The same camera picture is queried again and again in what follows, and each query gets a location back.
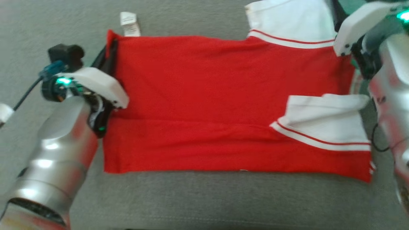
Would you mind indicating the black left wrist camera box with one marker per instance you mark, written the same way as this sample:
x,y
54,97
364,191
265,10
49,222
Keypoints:
x,y
65,52

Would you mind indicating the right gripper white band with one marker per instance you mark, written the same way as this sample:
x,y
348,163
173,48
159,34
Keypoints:
x,y
358,25

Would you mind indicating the red shirt with white sleeves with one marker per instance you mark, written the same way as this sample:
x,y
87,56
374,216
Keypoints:
x,y
207,95

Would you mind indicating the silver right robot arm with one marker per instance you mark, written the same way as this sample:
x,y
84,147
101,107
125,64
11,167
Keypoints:
x,y
393,80

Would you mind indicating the large grey sofa seat cushion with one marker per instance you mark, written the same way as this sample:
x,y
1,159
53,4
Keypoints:
x,y
191,204

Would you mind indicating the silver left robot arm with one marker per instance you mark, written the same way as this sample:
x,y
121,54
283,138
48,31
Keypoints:
x,y
54,159

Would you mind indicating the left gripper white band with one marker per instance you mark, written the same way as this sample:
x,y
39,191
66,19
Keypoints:
x,y
96,84

